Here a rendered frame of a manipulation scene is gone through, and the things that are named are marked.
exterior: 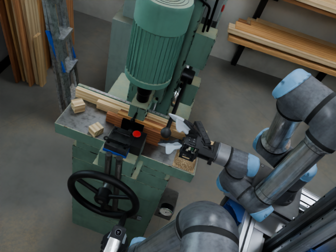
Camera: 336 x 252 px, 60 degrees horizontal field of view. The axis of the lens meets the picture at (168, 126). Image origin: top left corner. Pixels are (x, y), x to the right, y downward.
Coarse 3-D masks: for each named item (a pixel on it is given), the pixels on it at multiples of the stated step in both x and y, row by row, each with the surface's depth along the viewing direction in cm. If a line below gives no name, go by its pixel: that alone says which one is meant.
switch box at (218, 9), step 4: (208, 0) 111; (212, 0) 111; (220, 0) 110; (212, 4) 112; (220, 4) 111; (204, 8) 114; (212, 8) 113; (216, 8) 112; (220, 8) 112; (204, 12) 114; (216, 12) 113; (204, 16) 116; (216, 16) 114
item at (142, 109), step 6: (150, 96) 120; (132, 102) 115; (138, 102) 116; (150, 102) 120; (132, 108) 116; (138, 108) 115; (144, 108) 114; (132, 114) 118; (138, 114) 117; (144, 114) 116
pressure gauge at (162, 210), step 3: (162, 204) 128; (165, 204) 128; (168, 204) 128; (162, 207) 127; (165, 207) 126; (168, 207) 127; (171, 207) 128; (159, 210) 129; (162, 210) 128; (165, 210) 128; (168, 210) 127; (171, 210) 127; (162, 213) 130; (165, 213) 130; (168, 213) 129; (171, 213) 128
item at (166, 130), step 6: (186, 72) 118; (192, 72) 119; (180, 78) 120; (186, 78) 118; (192, 78) 119; (180, 90) 111; (180, 96) 108; (174, 108) 101; (174, 114) 100; (168, 120) 96; (168, 126) 94; (162, 132) 91; (168, 132) 91
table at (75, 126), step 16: (64, 112) 121; (80, 112) 123; (96, 112) 125; (64, 128) 117; (80, 128) 117; (96, 144) 119; (144, 144) 120; (96, 160) 113; (144, 160) 117; (160, 160) 116; (128, 176) 111; (176, 176) 119; (192, 176) 116
